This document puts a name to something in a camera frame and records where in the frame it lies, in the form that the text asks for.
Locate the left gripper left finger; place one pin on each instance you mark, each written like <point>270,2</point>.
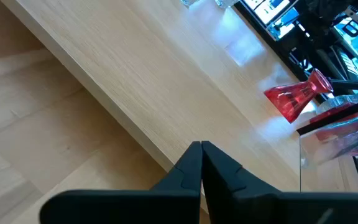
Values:
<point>154,208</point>

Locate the red flared-rim bulb vase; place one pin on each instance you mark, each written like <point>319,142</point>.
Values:
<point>291,99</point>

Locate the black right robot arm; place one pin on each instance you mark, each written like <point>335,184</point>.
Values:
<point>322,9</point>

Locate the clear glass vase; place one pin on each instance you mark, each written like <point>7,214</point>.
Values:
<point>343,101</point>

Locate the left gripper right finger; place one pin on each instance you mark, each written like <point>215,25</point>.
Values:
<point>259,208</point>

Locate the black frame wooden shelf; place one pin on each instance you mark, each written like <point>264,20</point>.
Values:
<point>166,77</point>

